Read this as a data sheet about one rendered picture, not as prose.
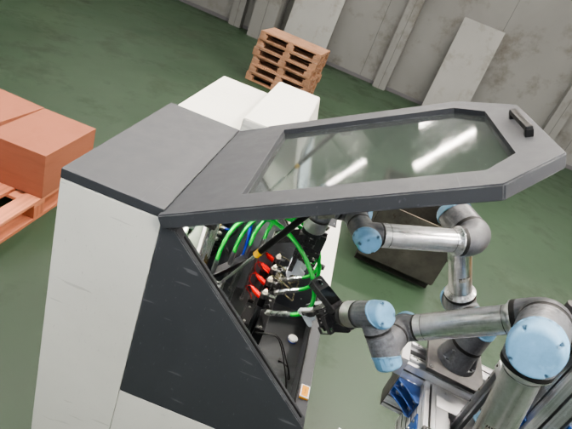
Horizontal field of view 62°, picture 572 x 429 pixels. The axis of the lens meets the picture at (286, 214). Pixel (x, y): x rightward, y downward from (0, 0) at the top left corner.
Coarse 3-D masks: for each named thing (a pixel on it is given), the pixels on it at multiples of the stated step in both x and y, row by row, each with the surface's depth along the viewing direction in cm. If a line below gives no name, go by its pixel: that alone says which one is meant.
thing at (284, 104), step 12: (276, 96) 215; (288, 96) 221; (300, 96) 228; (312, 96) 236; (264, 108) 195; (276, 108) 200; (288, 108) 206; (300, 108) 212; (312, 108) 218; (252, 120) 178; (264, 120) 183; (276, 120) 187; (288, 120) 192; (300, 120) 198
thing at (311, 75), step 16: (272, 32) 762; (256, 48) 768; (272, 48) 790; (288, 48) 751; (304, 48) 745; (320, 48) 792; (256, 64) 780; (272, 64) 771; (288, 64) 792; (304, 64) 775; (320, 64) 777; (256, 80) 796; (272, 80) 779; (288, 80) 772; (304, 80) 764
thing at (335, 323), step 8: (320, 304) 145; (320, 312) 139; (328, 312) 139; (336, 312) 134; (320, 320) 143; (328, 320) 139; (336, 320) 135; (320, 328) 142; (328, 328) 139; (336, 328) 139; (344, 328) 136; (352, 328) 137
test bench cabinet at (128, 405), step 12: (120, 396) 154; (132, 396) 153; (120, 408) 156; (132, 408) 155; (144, 408) 154; (156, 408) 153; (120, 420) 159; (132, 420) 158; (144, 420) 157; (156, 420) 156; (168, 420) 155; (180, 420) 154; (192, 420) 153
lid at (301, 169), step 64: (320, 128) 167; (384, 128) 156; (448, 128) 143; (512, 128) 128; (192, 192) 128; (256, 192) 119; (320, 192) 112; (384, 192) 105; (448, 192) 101; (512, 192) 100
